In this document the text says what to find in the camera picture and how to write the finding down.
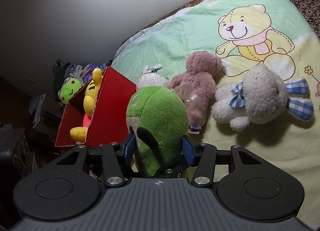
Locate brown patterned mattress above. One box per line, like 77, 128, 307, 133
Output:
290, 0, 320, 37

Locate pink teddy bear plush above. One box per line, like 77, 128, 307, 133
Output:
167, 51, 222, 134

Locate white dog plush plaid ears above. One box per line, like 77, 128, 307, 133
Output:
211, 65, 314, 131

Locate purple plush toy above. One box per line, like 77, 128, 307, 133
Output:
82, 63, 99, 83

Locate yellow tiger plush toy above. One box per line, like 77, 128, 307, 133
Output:
70, 68, 103, 143

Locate green frog plush toy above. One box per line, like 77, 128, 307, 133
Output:
57, 77, 82, 105

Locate small white bear plush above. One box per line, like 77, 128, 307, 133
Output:
136, 63, 169, 91

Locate green snake plush toy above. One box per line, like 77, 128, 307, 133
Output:
126, 86, 189, 177

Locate bear print bed sheet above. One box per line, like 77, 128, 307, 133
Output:
112, 0, 319, 228

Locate blue checkered cloth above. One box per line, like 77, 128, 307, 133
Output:
99, 61, 112, 72

